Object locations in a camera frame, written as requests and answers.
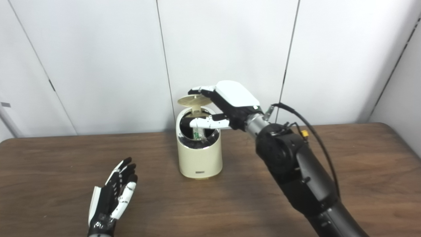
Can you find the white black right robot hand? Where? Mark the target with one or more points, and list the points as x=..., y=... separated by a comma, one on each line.
x=235, y=95

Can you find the small gray wall tag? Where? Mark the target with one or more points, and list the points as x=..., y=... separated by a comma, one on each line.
x=5, y=104

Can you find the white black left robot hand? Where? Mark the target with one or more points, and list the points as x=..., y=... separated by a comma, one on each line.
x=107, y=200

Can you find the green white milk carton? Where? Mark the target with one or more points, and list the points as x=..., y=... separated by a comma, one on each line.
x=197, y=134

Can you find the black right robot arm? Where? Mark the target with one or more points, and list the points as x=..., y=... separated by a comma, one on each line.
x=296, y=171

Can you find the round cream bin lid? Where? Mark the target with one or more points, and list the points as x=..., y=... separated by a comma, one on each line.
x=192, y=100

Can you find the cream-colored bin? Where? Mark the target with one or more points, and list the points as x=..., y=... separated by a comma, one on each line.
x=200, y=161

